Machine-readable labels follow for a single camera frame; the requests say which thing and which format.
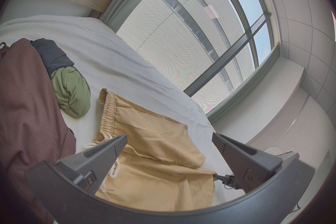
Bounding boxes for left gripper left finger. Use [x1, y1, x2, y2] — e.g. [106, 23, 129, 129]
[56, 134, 128, 194]

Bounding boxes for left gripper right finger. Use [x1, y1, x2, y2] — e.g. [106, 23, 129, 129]
[212, 133, 283, 195]

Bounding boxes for tan shorts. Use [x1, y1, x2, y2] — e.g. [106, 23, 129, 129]
[83, 88, 218, 211]

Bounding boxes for bed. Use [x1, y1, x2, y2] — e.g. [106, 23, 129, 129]
[0, 0, 246, 214]

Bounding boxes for green garment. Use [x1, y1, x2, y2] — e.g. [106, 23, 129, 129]
[51, 67, 91, 119]

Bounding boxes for brown shorts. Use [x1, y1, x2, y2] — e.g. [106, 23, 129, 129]
[0, 38, 76, 224]

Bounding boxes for black garment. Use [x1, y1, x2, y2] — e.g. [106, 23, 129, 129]
[31, 38, 75, 79]

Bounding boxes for window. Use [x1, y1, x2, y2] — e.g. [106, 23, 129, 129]
[115, 0, 273, 113]

